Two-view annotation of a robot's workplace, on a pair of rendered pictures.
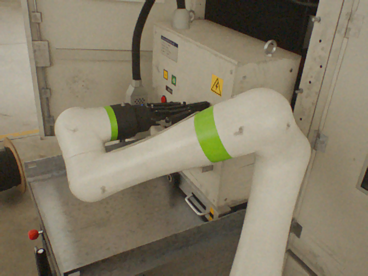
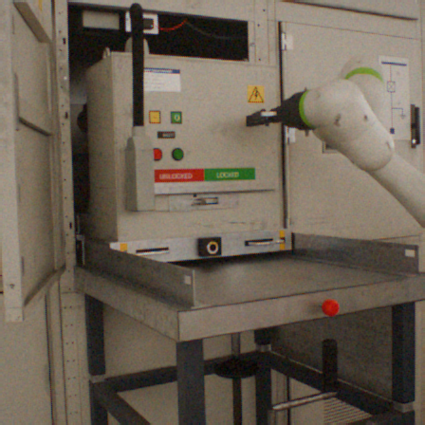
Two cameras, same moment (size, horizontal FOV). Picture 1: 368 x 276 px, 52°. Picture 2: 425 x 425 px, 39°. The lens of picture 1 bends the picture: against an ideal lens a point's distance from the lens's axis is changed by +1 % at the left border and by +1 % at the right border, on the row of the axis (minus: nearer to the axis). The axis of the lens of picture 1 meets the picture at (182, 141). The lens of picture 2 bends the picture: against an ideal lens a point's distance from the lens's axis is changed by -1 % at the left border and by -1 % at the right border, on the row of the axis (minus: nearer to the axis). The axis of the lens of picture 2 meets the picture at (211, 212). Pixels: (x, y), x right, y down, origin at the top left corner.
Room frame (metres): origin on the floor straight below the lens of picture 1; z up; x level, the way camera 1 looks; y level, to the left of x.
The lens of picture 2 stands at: (1.02, 1.59, 1.07)
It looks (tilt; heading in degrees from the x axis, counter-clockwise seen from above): 3 degrees down; 273
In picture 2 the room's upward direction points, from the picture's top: 2 degrees counter-clockwise
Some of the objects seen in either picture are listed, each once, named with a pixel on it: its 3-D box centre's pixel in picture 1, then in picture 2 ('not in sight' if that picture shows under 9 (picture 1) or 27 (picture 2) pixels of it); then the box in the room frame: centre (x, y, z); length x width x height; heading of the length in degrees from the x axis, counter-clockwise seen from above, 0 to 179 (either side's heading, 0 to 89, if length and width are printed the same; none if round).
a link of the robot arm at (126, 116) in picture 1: (122, 122); (306, 111); (0.87, 0.16, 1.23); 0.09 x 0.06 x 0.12; 31
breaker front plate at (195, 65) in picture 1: (182, 112); (203, 151); (1.13, 0.01, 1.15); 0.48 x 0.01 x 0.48; 32
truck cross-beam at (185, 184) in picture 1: (181, 174); (203, 246); (1.14, -0.01, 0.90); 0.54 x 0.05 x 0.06; 32
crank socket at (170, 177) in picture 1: (172, 176); (210, 247); (1.12, 0.03, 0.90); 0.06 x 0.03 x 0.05; 32
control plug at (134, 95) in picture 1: (137, 107); (139, 174); (1.27, 0.18, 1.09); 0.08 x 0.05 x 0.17; 122
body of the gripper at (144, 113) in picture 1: (148, 116); (288, 113); (0.91, 0.10, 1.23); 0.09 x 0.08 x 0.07; 121
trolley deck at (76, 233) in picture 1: (142, 202); (233, 281); (1.06, 0.13, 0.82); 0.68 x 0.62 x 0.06; 122
